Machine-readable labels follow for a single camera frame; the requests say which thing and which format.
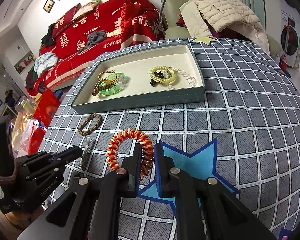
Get silver metal hair clip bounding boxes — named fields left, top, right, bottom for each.
left=79, top=136, right=95, bottom=170

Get orange white spiral hair tie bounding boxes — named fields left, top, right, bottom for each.
left=105, top=128, right=155, bottom=181

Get green plastic bangle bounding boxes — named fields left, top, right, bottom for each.
left=100, top=73, right=128, bottom=96

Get clear crystal bead necklace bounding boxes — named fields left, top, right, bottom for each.
left=163, top=67, right=197, bottom=91

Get black claw hair clip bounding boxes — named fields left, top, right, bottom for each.
left=150, top=70, right=164, bottom=87

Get yellow spiral hair tie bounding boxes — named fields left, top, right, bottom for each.
left=149, top=65, right=178, bottom=85

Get grey-green jewelry tray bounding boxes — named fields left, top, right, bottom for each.
left=71, top=43, right=205, bottom=114

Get blue star sticker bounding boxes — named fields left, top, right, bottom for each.
left=138, top=139, right=239, bottom=213

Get red gift bag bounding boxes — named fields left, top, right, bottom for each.
left=33, top=89, right=61, bottom=128

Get blue checked tablecloth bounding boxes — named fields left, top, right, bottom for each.
left=45, top=39, right=300, bottom=238

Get white green folded cloth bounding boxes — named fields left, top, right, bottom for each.
left=34, top=52, right=59, bottom=77

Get dark clothes on sofa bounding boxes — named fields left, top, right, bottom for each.
left=41, top=23, right=56, bottom=47

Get grey cloth on sofa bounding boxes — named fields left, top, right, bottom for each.
left=78, top=30, right=107, bottom=53

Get red cushion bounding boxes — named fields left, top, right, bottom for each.
left=51, top=3, right=82, bottom=40

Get portrait print pillow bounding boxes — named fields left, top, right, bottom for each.
left=72, top=0, right=101, bottom=22

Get yellow-green star sticker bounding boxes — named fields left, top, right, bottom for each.
left=191, top=37, right=217, bottom=46

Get red covered sofa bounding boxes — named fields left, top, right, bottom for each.
left=25, top=0, right=164, bottom=96

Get beige down jacket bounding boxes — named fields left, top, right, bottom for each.
left=179, top=0, right=270, bottom=54

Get white washing machine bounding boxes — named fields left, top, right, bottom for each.
left=279, top=10, right=300, bottom=68

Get green armchair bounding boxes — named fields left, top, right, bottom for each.
left=159, top=0, right=282, bottom=61

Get brown braided rope bracelet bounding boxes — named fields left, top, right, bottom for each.
left=77, top=113, right=103, bottom=137

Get wall painting left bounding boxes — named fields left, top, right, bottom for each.
left=14, top=51, right=36, bottom=74

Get small photo frame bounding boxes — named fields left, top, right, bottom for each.
left=43, top=0, right=55, bottom=13

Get braided cable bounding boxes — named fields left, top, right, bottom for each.
left=157, top=0, right=173, bottom=37

